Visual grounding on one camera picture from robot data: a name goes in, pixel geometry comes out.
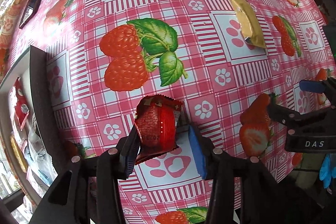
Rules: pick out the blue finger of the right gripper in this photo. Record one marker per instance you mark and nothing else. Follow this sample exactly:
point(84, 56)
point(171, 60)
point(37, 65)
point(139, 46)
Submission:
point(312, 86)

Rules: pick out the strawberry pattern pink tablecloth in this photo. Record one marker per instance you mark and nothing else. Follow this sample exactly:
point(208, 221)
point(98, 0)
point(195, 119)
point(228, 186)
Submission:
point(105, 55)

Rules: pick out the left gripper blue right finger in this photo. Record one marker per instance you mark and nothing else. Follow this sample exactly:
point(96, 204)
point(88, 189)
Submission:
point(202, 149)

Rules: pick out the gold snack bar packet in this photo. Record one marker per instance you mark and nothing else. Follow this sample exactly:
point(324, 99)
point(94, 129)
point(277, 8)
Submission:
point(250, 26)

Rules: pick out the blue gloved right hand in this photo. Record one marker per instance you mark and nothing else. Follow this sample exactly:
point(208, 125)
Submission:
point(327, 170)

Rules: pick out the small red candy packet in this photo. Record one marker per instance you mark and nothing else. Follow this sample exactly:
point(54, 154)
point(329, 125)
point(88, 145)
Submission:
point(156, 122)

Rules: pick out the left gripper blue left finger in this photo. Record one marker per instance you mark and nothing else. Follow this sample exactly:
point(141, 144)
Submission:
point(130, 146)

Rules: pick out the black smartphone red case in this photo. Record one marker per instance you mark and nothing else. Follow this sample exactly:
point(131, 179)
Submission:
point(29, 12)

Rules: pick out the red long snack packet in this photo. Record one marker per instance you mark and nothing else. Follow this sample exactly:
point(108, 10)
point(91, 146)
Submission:
point(21, 106)

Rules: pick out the yellow rice cracker packet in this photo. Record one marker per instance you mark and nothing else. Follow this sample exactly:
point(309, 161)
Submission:
point(18, 154)

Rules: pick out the white shallow cardboard box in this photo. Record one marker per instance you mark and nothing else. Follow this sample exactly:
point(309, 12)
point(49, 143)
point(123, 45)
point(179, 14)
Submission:
point(31, 70)

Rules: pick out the brown jerky clear packet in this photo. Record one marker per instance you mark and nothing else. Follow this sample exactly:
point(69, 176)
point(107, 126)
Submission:
point(36, 146)

